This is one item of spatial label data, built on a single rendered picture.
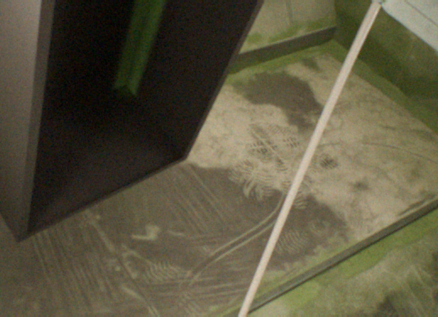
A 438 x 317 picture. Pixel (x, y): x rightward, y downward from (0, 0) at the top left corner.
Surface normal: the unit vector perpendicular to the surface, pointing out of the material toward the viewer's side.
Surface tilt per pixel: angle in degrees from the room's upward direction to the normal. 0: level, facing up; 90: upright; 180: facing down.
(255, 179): 0
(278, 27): 57
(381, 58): 90
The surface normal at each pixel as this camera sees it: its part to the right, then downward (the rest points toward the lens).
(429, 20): -0.25, 0.38
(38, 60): 0.58, 0.73
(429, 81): -0.84, 0.30
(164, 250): 0.11, -0.72
